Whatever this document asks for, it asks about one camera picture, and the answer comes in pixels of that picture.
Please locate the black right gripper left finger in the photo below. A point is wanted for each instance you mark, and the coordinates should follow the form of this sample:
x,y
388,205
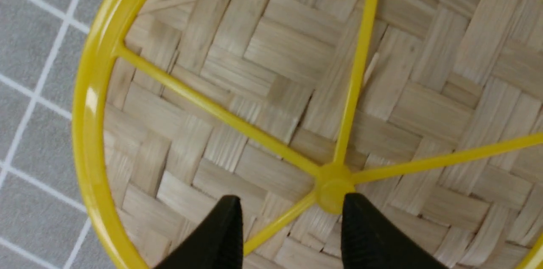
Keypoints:
x,y
216,243

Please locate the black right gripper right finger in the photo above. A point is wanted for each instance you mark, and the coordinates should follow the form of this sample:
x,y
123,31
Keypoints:
x,y
369,240

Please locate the yellow-rimmed woven bamboo lid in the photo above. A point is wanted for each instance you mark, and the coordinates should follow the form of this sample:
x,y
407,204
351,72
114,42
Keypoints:
x,y
432,109

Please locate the grey white-checked tablecloth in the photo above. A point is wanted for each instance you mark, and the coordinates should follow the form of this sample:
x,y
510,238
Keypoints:
x,y
43,220

